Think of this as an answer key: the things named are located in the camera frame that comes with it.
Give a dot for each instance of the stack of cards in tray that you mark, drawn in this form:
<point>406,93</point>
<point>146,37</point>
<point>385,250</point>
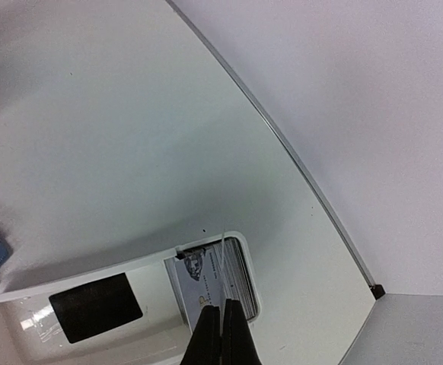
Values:
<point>209,274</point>

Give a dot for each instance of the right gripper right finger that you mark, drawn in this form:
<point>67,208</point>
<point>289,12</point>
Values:
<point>237,346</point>

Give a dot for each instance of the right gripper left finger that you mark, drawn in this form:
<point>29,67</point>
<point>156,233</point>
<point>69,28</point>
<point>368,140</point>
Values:
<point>204,347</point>

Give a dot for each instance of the white plastic tray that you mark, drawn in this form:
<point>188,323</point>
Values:
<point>30,333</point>

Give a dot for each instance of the black rectangle on tray bottom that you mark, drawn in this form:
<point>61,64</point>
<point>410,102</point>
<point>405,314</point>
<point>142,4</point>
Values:
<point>96,307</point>

